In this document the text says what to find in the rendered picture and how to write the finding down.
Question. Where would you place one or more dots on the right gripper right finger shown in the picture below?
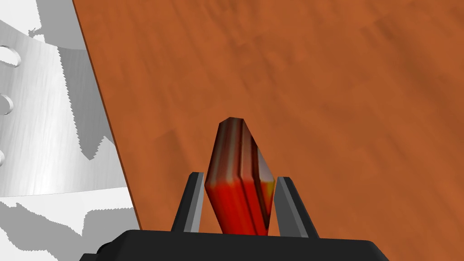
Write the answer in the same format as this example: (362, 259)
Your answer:
(290, 214)

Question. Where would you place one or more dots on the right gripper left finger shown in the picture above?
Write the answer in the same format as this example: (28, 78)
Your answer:
(190, 206)

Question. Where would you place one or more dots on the red book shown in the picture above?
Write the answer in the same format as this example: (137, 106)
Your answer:
(239, 188)

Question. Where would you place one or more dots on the brown wooden table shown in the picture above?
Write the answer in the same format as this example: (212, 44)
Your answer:
(326, 90)

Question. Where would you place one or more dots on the silver metal panel with holes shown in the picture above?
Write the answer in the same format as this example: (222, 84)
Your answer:
(32, 127)

